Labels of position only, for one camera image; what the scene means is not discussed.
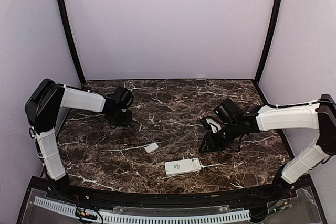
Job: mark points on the right black frame post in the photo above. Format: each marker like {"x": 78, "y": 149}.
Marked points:
{"x": 268, "y": 41}

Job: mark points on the white battery cover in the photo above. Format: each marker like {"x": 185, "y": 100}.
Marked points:
{"x": 151, "y": 147}

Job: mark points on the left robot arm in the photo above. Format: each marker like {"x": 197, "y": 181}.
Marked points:
{"x": 42, "y": 109}

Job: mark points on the black front rail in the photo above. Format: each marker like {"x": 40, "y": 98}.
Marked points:
{"x": 254, "y": 198}

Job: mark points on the white slotted cable duct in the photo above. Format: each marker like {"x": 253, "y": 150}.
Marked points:
{"x": 145, "y": 215}

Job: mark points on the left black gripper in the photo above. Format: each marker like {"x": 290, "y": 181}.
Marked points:
{"x": 126, "y": 121}

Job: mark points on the white remote control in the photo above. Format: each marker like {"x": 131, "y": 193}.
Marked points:
{"x": 182, "y": 166}

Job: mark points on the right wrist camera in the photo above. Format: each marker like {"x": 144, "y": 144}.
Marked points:
{"x": 210, "y": 124}

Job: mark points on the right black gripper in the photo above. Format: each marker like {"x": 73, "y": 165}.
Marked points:
{"x": 212, "y": 144}

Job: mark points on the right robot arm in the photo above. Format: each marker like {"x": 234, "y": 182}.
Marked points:
{"x": 235, "y": 123}

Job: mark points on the black frame post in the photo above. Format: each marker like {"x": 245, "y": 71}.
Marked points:
{"x": 70, "y": 41}
{"x": 268, "y": 41}

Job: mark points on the left black frame post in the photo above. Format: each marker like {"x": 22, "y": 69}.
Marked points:
{"x": 70, "y": 41}

